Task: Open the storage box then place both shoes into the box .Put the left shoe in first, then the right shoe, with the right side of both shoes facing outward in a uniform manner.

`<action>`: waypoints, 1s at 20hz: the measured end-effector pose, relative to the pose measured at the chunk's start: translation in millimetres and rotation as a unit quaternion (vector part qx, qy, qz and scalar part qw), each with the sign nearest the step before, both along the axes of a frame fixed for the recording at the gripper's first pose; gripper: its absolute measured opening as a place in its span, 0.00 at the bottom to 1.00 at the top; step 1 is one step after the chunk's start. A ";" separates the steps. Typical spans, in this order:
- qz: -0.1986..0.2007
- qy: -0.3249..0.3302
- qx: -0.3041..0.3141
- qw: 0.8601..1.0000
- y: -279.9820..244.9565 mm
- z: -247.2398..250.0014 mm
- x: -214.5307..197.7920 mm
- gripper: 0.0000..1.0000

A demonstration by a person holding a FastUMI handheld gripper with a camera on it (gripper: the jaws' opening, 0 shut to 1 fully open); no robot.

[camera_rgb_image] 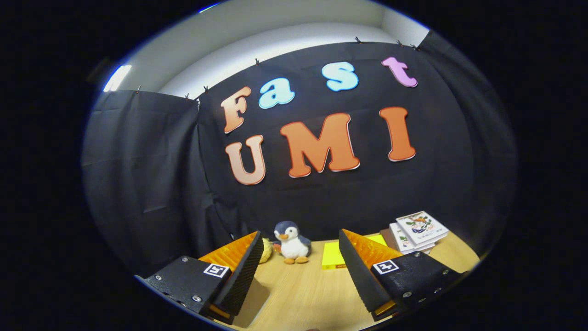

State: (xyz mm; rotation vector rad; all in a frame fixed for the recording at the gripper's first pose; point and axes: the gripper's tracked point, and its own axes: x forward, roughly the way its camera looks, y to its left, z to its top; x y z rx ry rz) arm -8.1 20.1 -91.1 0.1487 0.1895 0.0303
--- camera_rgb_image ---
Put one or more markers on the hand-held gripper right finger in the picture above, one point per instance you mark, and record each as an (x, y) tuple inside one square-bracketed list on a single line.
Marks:
[(360, 280)]

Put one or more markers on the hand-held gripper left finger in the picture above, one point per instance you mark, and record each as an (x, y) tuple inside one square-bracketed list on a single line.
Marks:
[(243, 276)]

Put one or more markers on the beige fabric storage box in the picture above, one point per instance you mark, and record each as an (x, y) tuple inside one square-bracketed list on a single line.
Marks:
[(252, 303)]

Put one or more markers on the yellow plush bread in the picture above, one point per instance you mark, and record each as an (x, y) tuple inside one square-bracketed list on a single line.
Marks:
[(267, 257)]

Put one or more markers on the yellow book with red circle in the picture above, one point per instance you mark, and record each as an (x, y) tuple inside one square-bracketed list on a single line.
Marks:
[(331, 257)]

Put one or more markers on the penguin plush toy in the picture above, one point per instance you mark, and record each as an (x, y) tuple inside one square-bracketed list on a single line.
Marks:
[(293, 246)]

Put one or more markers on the ceiling light panel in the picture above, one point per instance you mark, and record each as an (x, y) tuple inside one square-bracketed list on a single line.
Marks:
[(117, 78)]

